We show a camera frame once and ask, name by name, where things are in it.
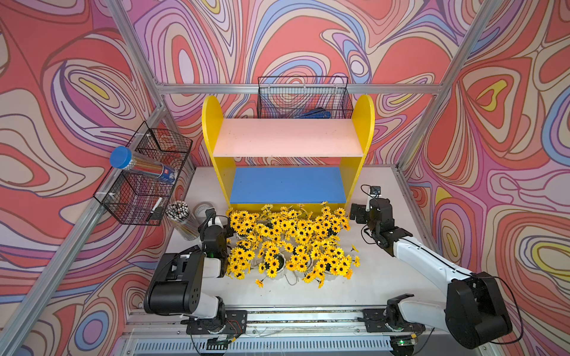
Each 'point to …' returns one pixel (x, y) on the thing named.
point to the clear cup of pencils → (179, 214)
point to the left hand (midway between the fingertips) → (221, 217)
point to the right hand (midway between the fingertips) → (364, 210)
